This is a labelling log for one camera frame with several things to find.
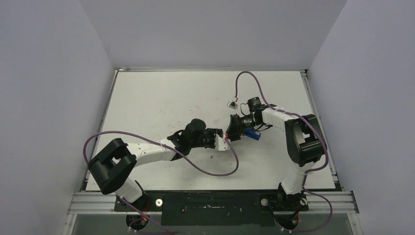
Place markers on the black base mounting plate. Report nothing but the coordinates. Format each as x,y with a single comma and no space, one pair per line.
221,208

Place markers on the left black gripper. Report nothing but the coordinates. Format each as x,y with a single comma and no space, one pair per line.
212,131

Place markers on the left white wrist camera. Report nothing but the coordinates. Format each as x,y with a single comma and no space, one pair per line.
220,143

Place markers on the aluminium frame rail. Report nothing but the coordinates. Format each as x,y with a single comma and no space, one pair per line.
97,203

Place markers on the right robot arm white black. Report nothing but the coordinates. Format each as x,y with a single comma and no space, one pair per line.
304,140

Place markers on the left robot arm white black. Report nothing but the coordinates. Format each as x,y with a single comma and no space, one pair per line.
112,166

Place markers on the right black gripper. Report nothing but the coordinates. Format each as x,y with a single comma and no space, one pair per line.
235,126

